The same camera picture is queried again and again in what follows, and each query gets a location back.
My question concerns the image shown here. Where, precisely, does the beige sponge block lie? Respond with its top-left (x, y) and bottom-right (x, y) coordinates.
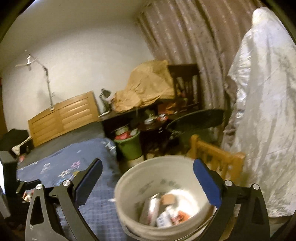
top-left (161, 193), bottom-right (177, 206)

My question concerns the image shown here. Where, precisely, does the white knotted plastic bag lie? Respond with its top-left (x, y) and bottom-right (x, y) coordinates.
top-left (168, 189), bottom-right (201, 216)

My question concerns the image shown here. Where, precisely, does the green trash bin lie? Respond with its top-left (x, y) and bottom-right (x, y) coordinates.
top-left (114, 130), bottom-right (142, 161)

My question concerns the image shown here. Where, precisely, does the light wooden chair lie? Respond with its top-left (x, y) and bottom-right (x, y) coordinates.
top-left (187, 135), bottom-right (246, 185)

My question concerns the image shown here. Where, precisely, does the black clothes pile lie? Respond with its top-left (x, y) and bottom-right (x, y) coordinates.
top-left (0, 128), bottom-right (29, 151)

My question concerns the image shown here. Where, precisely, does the large silver white cover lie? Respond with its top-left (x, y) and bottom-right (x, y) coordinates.
top-left (228, 7), bottom-right (295, 217)

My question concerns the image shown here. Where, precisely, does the white plastic bucket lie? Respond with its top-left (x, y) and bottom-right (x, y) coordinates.
top-left (114, 156), bottom-right (215, 240)

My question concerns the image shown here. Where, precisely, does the black wicker chair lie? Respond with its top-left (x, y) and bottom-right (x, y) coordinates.
top-left (166, 108), bottom-right (225, 149)

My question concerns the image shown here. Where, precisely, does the wooden headboard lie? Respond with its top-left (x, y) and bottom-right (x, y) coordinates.
top-left (28, 91), bottom-right (100, 147)

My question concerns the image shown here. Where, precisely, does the dark bedside desk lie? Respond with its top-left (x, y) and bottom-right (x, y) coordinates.
top-left (100, 100), bottom-right (182, 159)

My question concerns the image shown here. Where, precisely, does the black desk lamp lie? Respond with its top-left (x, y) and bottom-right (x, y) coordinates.
top-left (99, 88), bottom-right (111, 117)

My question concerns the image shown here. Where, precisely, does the dark wooden chair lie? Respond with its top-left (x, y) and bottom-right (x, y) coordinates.
top-left (168, 64), bottom-right (203, 112)

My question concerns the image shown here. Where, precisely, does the orange cloth cover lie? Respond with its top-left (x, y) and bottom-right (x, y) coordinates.
top-left (112, 60), bottom-right (175, 113)

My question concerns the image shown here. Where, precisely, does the patterned curtain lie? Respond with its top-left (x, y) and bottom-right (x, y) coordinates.
top-left (135, 1), bottom-right (263, 149)

